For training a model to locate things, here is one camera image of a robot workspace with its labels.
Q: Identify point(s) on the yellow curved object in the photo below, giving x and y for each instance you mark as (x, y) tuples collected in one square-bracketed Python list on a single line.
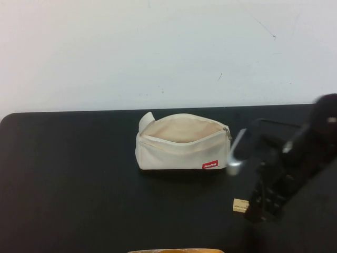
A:
[(173, 250)]

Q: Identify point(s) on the small beige eraser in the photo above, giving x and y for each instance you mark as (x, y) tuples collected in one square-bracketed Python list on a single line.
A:
[(239, 206)]

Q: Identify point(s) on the white canvas pencil case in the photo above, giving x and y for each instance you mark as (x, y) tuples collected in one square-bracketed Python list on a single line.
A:
[(173, 155)]

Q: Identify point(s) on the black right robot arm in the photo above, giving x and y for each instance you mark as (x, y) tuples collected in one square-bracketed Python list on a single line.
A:
[(322, 137)]

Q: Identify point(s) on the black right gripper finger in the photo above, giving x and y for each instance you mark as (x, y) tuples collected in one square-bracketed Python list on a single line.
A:
[(253, 208), (275, 210)]

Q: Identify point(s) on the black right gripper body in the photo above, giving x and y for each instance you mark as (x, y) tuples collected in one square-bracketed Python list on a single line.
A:
[(279, 171)]

